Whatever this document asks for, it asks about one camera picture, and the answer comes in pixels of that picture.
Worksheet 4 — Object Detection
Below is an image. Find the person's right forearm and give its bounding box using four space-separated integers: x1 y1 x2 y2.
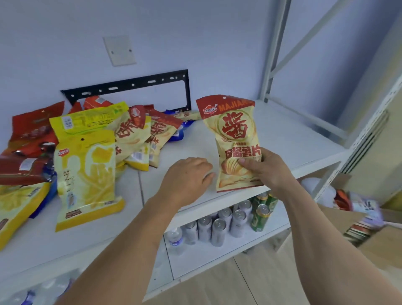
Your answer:
272 182 402 305

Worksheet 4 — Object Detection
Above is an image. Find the brown cardboard box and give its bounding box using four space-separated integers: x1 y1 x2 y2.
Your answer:
317 204 402 285

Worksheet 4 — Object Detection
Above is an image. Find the orange-red snack packet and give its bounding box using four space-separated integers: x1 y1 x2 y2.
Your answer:
83 96 114 111

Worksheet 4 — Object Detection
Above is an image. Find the blue snack packet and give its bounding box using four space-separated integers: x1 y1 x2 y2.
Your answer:
163 109 194 143
30 171 58 219

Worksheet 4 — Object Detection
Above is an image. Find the black metal wall bracket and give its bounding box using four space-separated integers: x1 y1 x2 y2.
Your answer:
60 69 192 114

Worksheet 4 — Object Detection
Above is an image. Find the white wall plate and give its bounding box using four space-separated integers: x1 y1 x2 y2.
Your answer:
103 35 137 67

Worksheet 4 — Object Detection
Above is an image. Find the yellow packet with barcode label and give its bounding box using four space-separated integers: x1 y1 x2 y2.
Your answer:
49 101 129 142

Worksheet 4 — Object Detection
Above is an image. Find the person's left hand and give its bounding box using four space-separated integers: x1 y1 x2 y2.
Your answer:
158 157 216 209

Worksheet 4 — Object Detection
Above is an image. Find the green drink can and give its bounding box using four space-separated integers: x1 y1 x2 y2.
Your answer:
250 204 271 233
265 193 279 215
251 192 269 208

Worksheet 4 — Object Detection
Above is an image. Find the large yellow snack packet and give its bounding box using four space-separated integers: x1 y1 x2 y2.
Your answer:
54 130 125 233

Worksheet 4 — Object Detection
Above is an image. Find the person's right hand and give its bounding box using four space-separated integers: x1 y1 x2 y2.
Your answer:
238 147 296 197

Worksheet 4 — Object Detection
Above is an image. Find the pile of packets in box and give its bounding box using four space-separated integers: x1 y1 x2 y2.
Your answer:
334 189 386 246

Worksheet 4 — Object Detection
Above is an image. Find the white metal shelving rack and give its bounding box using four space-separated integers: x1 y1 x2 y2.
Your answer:
0 0 402 305

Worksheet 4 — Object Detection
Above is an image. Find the person's left forearm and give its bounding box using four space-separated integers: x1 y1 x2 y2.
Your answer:
55 192 189 305

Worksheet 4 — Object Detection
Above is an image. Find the clear plastic water bottle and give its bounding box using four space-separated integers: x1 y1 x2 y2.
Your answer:
34 270 83 303
0 288 36 305
165 226 186 256

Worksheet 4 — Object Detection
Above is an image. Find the cream potato chip bag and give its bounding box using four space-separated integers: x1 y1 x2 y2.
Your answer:
196 94 263 193
144 108 183 169
174 110 202 122
114 105 147 164

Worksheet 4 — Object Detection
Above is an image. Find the group of silver drink cans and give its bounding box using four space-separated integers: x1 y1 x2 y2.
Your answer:
183 199 254 248

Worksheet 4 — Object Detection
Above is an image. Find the dark red snack packet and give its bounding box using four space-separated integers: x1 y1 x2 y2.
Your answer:
0 142 56 186

